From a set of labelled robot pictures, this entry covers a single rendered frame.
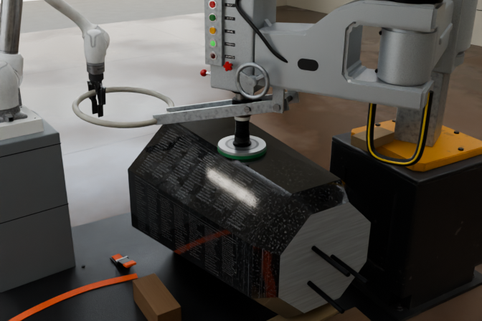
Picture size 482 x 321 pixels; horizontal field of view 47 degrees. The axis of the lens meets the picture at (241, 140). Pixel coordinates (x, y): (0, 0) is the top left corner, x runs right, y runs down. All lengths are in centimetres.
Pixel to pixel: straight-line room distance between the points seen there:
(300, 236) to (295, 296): 27
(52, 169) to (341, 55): 157
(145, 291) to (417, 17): 173
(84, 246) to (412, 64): 215
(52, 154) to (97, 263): 70
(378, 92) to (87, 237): 204
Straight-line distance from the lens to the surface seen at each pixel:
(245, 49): 222
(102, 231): 351
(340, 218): 224
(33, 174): 292
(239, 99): 239
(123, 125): 257
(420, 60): 206
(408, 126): 281
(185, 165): 260
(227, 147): 245
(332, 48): 209
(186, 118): 252
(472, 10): 267
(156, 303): 272
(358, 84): 210
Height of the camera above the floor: 183
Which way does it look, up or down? 23 degrees down
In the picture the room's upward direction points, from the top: 1 degrees clockwise
